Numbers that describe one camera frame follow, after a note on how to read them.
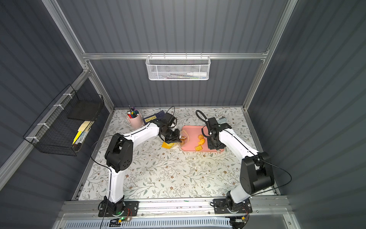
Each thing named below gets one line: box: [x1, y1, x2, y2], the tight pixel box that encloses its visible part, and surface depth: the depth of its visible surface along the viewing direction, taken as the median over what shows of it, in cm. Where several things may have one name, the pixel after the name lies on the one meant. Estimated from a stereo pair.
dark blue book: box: [142, 109, 165, 125], surface depth 114 cm
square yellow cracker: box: [194, 145, 204, 152], surface depth 98 cm
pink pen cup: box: [126, 112, 143, 129], surface depth 107 cm
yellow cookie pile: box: [197, 137, 206, 147], surface depth 101 cm
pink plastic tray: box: [181, 125, 225, 153], surface depth 99 cm
